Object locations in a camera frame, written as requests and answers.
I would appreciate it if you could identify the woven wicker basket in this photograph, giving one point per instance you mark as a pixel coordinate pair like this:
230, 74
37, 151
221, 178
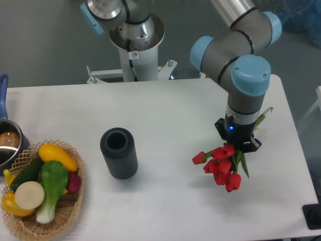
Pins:
67, 207

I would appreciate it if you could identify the yellow banana tip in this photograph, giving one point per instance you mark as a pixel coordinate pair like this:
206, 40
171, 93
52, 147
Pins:
9, 177

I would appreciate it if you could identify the red tulip bouquet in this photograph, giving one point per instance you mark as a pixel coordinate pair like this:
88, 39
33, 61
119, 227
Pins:
223, 163

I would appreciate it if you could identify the blue plastic bag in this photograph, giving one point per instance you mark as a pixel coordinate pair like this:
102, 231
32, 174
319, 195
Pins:
300, 16

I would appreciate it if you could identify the blue handled saucepan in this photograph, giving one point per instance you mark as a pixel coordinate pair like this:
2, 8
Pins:
13, 141

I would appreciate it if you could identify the dark grey ribbed vase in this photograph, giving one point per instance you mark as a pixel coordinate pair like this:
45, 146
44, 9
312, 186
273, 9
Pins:
118, 149

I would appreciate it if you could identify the purple red radish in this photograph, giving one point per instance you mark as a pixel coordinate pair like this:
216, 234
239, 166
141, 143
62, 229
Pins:
74, 182

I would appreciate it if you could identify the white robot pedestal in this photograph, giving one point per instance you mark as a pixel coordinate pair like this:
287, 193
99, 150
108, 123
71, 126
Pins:
138, 52

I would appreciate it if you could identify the black device at edge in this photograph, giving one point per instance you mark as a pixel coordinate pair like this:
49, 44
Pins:
312, 215

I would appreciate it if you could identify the white frame at right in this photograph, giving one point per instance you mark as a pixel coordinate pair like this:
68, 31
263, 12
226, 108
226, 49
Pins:
310, 115

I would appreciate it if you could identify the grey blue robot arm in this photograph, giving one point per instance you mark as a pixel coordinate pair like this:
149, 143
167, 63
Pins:
233, 62

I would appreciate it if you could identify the yellow squash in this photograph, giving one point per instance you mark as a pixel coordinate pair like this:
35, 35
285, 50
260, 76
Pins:
50, 152

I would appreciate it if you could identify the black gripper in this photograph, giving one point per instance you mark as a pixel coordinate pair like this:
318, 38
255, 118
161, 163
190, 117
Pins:
240, 136

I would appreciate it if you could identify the beige round slice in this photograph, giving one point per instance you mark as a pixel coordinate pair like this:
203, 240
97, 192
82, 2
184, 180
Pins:
29, 195

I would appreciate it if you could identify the yellow bell pepper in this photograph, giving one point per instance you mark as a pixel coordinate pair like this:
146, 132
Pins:
9, 205

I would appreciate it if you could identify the dark green cucumber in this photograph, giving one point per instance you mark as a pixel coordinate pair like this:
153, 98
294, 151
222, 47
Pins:
30, 173

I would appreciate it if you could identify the green bok choy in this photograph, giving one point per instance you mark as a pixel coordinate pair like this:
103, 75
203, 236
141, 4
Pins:
53, 177

